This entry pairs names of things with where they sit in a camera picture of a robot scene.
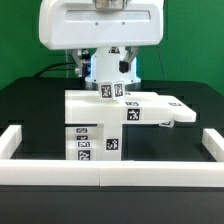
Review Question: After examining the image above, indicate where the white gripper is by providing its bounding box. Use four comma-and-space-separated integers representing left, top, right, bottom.
39, 0, 164, 78

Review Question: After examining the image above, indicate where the small tagged cube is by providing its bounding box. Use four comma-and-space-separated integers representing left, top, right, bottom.
159, 120, 175, 128
99, 82, 125, 100

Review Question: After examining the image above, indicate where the white chair back frame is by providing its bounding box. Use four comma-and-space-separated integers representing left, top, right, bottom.
65, 90, 196, 124

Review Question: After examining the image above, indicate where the white chair seat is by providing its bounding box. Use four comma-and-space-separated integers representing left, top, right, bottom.
96, 123, 122, 161

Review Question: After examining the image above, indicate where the black hose cable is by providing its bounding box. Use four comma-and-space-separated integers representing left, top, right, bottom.
32, 61, 84, 79

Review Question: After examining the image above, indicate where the white left fence wall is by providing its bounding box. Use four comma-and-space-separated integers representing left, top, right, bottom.
0, 125, 22, 160

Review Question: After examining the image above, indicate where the white fence wall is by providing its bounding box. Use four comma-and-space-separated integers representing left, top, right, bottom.
0, 125, 22, 160
202, 129, 224, 162
0, 160, 224, 187

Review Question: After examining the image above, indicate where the white right fence wall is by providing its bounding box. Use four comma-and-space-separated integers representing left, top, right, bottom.
202, 129, 224, 162

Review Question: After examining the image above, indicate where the white front fence wall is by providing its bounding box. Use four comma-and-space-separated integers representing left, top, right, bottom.
0, 160, 224, 187

